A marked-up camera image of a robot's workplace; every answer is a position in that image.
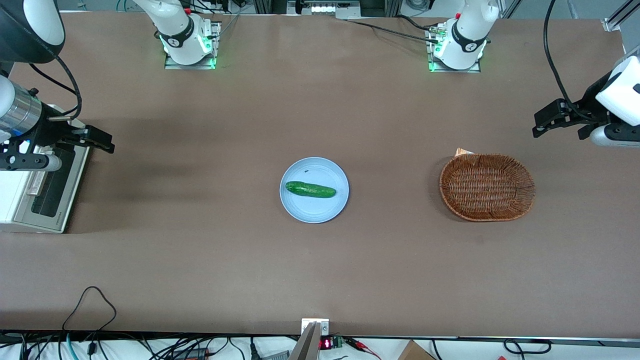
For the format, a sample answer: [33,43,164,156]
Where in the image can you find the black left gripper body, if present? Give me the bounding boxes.
[562,72,612,127]

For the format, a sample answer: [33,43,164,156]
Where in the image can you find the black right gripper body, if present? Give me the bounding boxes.
[34,116,91,148]

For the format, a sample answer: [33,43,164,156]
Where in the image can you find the white toaster oven body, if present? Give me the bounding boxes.
[0,102,77,234]

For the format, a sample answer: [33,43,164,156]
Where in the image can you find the brown wicker oval basket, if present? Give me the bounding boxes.
[439,153,536,222]

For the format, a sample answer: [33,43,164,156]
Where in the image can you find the aluminium extrusion profile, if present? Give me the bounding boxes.
[602,0,640,32]

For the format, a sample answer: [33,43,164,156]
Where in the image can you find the green cucumber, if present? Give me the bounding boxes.
[285,181,337,199]

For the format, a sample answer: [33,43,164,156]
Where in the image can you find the light blue round plate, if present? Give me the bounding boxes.
[279,157,350,224]

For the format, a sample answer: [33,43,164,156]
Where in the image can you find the white power strip box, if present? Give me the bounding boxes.
[299,0,362,20]

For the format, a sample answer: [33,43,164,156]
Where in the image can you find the brown cardboard piece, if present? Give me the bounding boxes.
[397,340,437,360]

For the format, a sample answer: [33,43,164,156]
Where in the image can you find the red black clip leads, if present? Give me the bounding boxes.
[344,337,382,360]

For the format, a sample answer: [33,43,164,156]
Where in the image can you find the left wrist camera grey housing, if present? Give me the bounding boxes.
[578,124,640,149]

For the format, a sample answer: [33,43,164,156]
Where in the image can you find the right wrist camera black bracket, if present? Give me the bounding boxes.
[0,142,64,172]

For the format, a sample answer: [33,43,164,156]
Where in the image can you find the black right arm wrist cable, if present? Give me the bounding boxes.
[29,54,84,121]

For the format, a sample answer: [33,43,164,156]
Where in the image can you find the black left arm hanging cable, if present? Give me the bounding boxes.
[543,0,601,123]

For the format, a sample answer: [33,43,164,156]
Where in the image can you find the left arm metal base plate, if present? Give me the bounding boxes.
[425,24,482,74]

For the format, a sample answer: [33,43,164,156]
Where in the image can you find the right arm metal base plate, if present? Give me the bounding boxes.
[164,21,222,70]

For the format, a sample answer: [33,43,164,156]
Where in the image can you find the thin black looped cable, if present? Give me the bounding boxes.
[61,286,118,333]

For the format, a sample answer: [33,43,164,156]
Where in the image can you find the black cable across table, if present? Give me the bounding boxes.
[347,15,442,45]

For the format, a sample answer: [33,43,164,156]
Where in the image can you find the black coiled cable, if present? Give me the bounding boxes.
[503,339,553,355]

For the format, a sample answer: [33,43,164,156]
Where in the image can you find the grey camera mount bar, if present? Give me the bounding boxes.
[287,321,321,360]

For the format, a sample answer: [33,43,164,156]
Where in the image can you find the white metal mounting bracket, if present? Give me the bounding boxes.
[301,318,330,337]

